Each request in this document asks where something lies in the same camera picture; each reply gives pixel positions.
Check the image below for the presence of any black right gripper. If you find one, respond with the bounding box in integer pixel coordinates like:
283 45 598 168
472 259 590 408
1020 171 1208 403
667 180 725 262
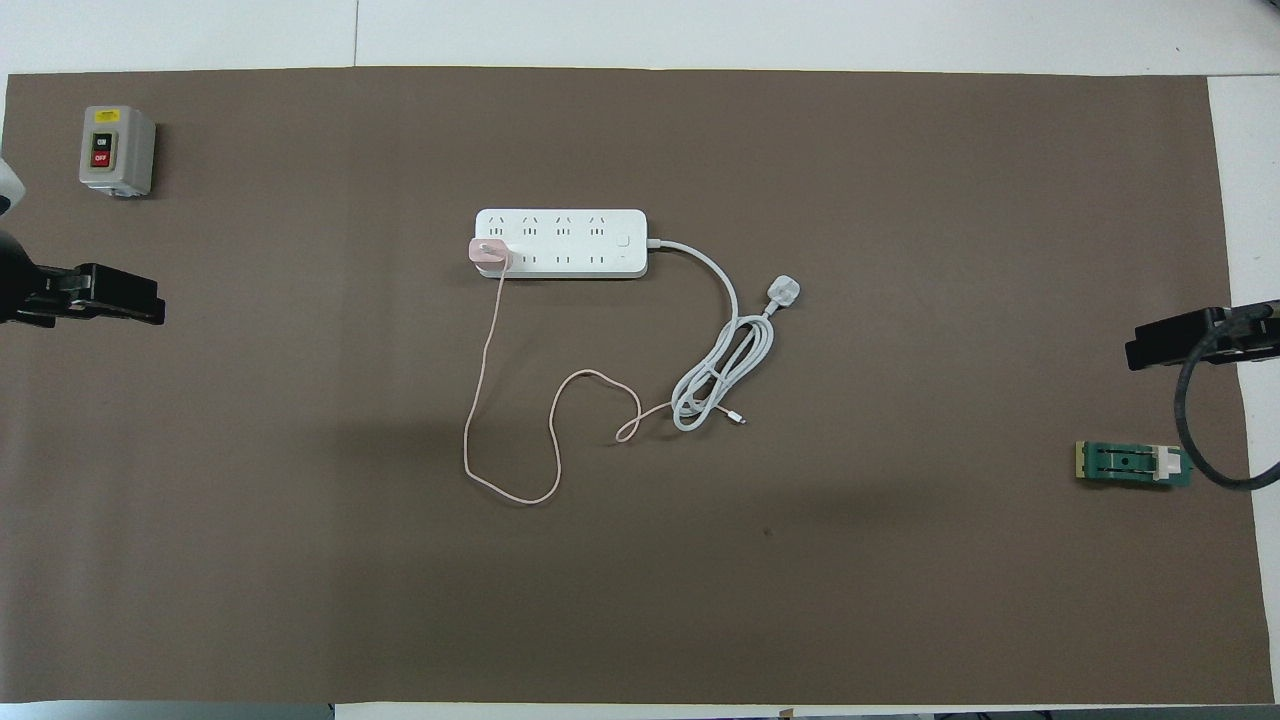
1124 306 1239 372

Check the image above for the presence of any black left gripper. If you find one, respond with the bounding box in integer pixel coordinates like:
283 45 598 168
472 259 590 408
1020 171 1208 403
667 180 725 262
18 262 167 328

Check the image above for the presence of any pink charging cable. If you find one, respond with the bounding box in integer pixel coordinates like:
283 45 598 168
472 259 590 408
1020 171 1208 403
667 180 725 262
462 262 748 506

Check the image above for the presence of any white power strip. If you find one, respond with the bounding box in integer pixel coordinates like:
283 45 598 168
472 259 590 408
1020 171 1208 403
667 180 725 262
474 208 649 280

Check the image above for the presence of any brown table mat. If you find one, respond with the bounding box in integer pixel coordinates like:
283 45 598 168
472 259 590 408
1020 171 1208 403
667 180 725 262
0 67 1264 705

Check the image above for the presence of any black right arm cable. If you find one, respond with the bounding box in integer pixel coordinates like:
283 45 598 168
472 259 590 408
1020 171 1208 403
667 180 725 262
1174 300 1280 492

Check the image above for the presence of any grey on-off switch box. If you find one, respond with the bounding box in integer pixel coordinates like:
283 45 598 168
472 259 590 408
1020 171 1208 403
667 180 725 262
79 105 157 199

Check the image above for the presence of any white power cord with plug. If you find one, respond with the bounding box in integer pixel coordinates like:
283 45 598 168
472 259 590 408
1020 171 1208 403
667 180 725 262
645 237 802 433

